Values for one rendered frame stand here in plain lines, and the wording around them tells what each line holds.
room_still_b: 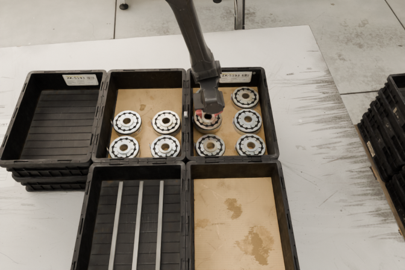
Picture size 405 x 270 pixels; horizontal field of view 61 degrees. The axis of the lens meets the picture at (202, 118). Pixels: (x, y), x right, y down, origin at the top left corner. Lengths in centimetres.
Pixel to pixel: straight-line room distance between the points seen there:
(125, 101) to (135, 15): 182
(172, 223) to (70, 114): 59
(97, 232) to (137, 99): 52
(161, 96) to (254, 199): 54
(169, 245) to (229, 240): 18
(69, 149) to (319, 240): 92
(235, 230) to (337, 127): 67
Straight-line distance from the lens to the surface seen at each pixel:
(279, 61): 171
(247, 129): 124
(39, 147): 135
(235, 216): 112
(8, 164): 123
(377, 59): 299
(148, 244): 110
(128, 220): 114
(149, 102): 135
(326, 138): 148
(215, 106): 102
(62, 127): 137
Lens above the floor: 188
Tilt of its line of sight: 55 degrees down
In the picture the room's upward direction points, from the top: straight up
